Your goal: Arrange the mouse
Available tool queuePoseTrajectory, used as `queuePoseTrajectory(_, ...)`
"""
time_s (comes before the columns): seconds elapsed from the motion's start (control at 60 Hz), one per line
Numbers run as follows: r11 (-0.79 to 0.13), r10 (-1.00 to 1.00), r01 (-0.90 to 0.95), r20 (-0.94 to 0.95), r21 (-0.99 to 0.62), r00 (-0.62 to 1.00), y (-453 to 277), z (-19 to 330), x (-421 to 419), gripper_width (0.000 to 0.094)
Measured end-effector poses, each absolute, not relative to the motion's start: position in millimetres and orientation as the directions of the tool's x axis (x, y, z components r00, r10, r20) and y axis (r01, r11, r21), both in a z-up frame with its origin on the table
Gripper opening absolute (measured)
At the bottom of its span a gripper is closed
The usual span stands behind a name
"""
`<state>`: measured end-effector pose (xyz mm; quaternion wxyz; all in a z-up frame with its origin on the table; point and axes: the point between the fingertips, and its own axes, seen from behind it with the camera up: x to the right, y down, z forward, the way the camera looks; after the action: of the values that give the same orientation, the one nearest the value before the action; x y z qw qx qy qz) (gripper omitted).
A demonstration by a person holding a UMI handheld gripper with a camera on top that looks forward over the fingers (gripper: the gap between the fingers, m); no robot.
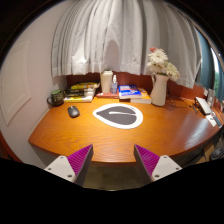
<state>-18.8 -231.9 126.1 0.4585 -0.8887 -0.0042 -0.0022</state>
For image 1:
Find white and grey mouse pad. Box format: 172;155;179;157
92;102;144;130

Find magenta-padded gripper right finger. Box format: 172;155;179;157
133;144;183;184

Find clear spray bottle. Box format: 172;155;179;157
110;74;119;95

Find dark mug with green inside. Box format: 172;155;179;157
46;89;65;108

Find white flat device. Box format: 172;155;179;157
194;96;213;116

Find dark grey computer mouse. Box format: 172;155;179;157
67;105;81;118

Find orange book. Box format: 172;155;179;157
129;87;153;105

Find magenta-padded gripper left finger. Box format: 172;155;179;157
44;143;94;187

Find cream tumbler cup with lid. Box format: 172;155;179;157
100;69;114;94

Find black cable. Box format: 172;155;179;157
165;95;192;110

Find white and pink flowers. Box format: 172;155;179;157
146;46;181;82

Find white jug vase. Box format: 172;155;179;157
150;73;170;107

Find white curtain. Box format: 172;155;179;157
50;0;203;89

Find blue book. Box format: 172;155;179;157
118;84;143;100

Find yellow and white book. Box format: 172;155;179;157
63;95;95;103

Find red-brown book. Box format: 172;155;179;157
95;91;120;99

